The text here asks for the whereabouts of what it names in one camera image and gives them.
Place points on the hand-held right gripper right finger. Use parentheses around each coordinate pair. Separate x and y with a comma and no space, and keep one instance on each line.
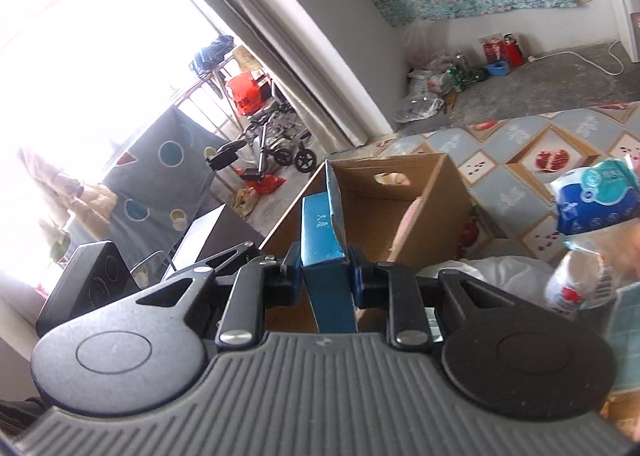
(360,278)

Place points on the blue cardboard packet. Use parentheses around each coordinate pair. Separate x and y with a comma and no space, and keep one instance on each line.
(325,236)

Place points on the blue and white tissue pack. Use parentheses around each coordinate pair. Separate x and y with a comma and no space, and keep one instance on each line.
(595,201)

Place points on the white plastic bag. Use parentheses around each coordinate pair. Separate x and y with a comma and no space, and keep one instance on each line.
(490,271)

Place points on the green bottles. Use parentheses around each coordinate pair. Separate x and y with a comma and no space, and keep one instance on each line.
(462,75)

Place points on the pink plush toy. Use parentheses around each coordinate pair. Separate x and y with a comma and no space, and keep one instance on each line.
(407,226)

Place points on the red thermos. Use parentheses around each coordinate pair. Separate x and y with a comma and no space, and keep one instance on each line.
(512,50)

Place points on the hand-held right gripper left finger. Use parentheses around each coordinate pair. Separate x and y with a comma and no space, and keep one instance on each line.
(294,276)

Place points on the patterned bed sheet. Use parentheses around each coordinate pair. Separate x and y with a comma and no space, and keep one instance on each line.
(510,175)

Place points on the red and white carton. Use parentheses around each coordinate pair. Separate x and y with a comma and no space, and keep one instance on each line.
(491,49)

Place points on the white printed bag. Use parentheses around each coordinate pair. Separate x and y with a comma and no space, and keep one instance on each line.
(420,95)

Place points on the red plastic basket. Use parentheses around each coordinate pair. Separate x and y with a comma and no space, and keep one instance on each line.
(245,93)

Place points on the white water dispenser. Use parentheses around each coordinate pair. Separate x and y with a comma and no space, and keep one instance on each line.
(627,20)

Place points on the brown cardboard box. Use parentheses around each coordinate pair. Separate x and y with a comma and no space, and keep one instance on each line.
(380,216)

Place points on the small red bag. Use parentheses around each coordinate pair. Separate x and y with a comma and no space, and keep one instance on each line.
(265,181)

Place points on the grey blanket with circles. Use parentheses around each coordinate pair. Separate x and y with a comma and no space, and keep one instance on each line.
(160,170)

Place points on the dark blue clothes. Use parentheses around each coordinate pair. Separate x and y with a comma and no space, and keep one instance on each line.
(212,55)

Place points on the blue bowl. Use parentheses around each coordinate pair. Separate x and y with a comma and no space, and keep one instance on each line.
(498,68)

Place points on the clear plastic bag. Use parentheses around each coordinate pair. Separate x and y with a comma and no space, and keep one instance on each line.
(425,45)

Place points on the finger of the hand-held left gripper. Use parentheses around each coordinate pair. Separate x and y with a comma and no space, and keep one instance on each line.
(225,258)

